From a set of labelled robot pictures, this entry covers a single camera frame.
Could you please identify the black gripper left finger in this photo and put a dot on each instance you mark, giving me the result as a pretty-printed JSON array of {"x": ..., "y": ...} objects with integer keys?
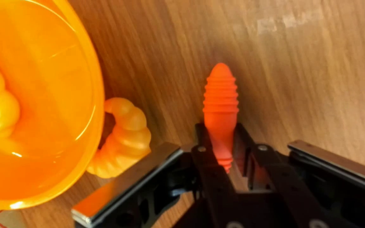
[{"x": 144, "y": 193}]

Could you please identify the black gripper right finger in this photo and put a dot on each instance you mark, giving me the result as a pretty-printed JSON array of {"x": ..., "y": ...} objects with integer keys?
[{"x": 318, "y": 188}]

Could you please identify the orange handled metal spoon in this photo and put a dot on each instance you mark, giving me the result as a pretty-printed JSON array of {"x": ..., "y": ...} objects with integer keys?
[{"x": 221, "y": 111}]

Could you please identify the orange plastic toy piece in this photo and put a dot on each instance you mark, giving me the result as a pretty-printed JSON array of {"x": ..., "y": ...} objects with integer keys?
[{"x": 127, "y": 142}]

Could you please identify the orange plastic bowl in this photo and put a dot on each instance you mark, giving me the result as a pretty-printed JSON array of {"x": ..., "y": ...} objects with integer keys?
[{"x": 50, "y": 65}]

